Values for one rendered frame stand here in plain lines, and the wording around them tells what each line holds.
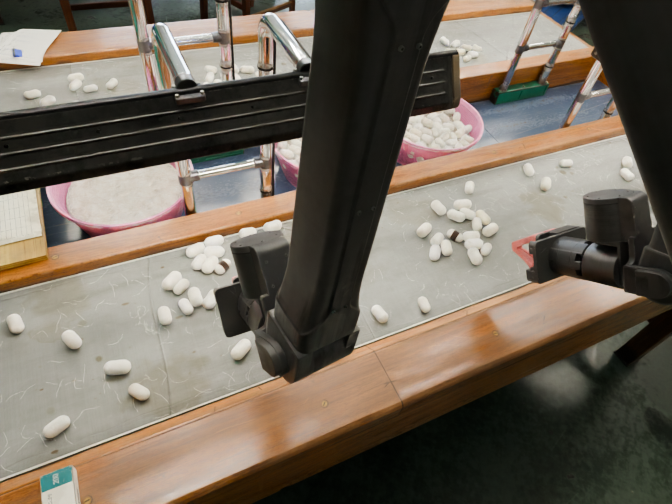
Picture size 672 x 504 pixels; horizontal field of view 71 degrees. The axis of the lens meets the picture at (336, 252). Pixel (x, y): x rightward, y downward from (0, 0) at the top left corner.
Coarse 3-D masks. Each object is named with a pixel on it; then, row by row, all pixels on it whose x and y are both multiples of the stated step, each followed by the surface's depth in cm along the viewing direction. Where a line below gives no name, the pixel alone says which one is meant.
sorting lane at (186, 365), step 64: (448, 192) 104; (512, 192) 106; (576, 192) 109; (384, 256) 90; (448, 256) 92; (512, 256) 94; (0, 320) 73; (64, 320) 74; (128, 320) 75; (192, 320) 77; (0, 384) 67; (64, 384) 68; (128, 384) 69; (192, 384) 70; (256, 384) 71; (0, 448) 62; (64, 448) 62
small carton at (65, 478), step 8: (56, 472) 57; (64, 472) 57; (72, 472) 57; (40, 480) 56; (48, 480) 56; (56, 480) 56; (64, 480) 56; (72, 480) 56; (48, 488) 55; (56, 488) 56; (64, 488) 56; (72, 488) 56; (48, 496) 55; (56, 496) 55; (64, 496) 55; (72, 496) 55
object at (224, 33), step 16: (128, 0) 80; (224, 0) 86; (144, 16) 83; (224, 16) 88; (144, 32) 84; (224, 32) 90; (144, 48) 86; (224, 48) 93; (144, 64) 89; (224, 64) 95; (224, 80) 98; (192, 160) 109; (208, 160) 111
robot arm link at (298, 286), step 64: (320, 0) 24; (384, 0) 21; (448, 0) 23; (320, 64) 26; (384, 64) 23; (320, 128) 28; (384, 128) 26; (320, 192) 30; (384, 192) 31; (320, 256) 33; (320, 320) 38
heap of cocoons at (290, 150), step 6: (300, 138) 110; (282, 144) 108; (288, 144) 110; (294, 144) 109; (300, 144) 108; (282, 150) 106; (288, 150) 106; (294, 150) 107; (300, 150) 107; (288, 156) 106; (294, 156) 107; (294, 162) 103
